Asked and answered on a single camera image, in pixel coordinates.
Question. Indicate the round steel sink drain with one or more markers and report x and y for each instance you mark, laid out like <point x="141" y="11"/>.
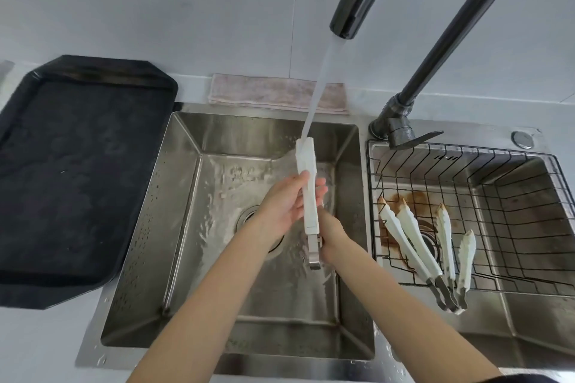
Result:
<point x="245" y="216"/>

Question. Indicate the dark metal curved faucet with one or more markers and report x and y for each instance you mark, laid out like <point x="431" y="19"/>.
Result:
<point x="426" y="68"/>

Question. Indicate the person's right forearm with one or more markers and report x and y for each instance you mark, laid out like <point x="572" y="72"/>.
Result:
<point x="404" y="320"/>

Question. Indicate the round chrome sink knob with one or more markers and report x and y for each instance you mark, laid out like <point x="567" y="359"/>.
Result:
<point x="521" y="139"/>

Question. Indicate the white tongs with stained tips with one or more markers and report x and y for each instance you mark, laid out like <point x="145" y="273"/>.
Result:
<point x="415" y="243"/>

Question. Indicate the black rectangular baking tray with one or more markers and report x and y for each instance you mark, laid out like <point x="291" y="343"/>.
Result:
<point x="76" y="171"/>

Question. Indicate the short white serrated tongs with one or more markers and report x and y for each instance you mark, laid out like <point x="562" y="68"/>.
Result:
<point x="447" y="239"/>

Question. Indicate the white plastic kitchen tongs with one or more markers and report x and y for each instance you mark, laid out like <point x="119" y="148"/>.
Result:
<point x="307" y="162"/>

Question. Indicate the stainless steel double sink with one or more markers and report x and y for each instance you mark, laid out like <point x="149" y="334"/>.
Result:
<point x="269" y="311"/>

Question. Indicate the person's left thumb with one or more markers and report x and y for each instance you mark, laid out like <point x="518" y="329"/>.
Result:
<point x="300" y="177"/>

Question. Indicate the person's right fingers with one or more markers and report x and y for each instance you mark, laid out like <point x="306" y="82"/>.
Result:
<point x="324" y="225"/>

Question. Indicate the pink folded dish cloth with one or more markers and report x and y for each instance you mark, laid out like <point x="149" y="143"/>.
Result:
<point x="269" y="91"/>

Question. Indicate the person's right hand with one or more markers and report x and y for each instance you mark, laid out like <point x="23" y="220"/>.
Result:
<point x="334" y="239"/>

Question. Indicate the running water stream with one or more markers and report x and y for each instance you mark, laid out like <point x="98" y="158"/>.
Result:
<point x="321" y="82"/>

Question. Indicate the sink drain under basket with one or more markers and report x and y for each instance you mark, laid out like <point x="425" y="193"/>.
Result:
<point x="430" y="241"/>

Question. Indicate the person's left hand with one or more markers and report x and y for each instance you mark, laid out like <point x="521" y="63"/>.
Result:
<point x="278" y="210"/>

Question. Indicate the person's left forearm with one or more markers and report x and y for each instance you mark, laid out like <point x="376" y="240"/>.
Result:
<point x="202" y="311"/>

